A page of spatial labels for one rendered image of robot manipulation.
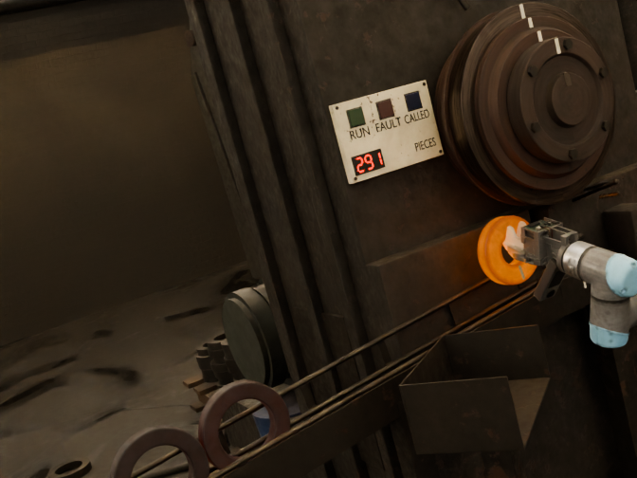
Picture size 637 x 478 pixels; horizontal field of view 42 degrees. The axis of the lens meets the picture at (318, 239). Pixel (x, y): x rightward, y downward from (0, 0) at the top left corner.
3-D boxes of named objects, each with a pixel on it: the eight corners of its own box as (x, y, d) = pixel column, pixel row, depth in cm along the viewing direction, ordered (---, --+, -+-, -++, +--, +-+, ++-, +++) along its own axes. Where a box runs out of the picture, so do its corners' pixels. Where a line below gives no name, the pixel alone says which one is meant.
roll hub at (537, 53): (522, 177, 188) (494, 54, 184) (609, 146, 200) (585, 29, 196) (539, 175, 183) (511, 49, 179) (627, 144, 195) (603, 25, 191)
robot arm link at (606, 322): (647, 337, 171) (650, 287, 167) (612, 355, 165) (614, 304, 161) (614, 324, 177) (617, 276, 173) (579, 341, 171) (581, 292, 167)
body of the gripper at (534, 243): (543, 215, 182) (586, 229, 172) (544, 251, 186) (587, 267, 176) (517, 226, 179) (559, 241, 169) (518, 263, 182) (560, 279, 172)
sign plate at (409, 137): (348, 184, 189) (328, 106, 187) (439, 155, 200) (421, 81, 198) (354, 183, 187) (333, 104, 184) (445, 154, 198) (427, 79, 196)
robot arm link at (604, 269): (619, 307, 160) (621, 266, 157) (575, 289, 169) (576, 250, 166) (646, 296, 163) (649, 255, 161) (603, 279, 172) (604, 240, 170)
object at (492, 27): (471, 229, 194) (423, 28, 187) (612, 175, 215) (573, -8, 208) (488, 229, 189) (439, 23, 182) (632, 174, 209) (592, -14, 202)
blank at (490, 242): (467, 232, 187) (476, 232, 184) (517, 206, 194) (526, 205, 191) (490, 295, 190) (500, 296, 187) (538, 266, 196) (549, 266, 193)
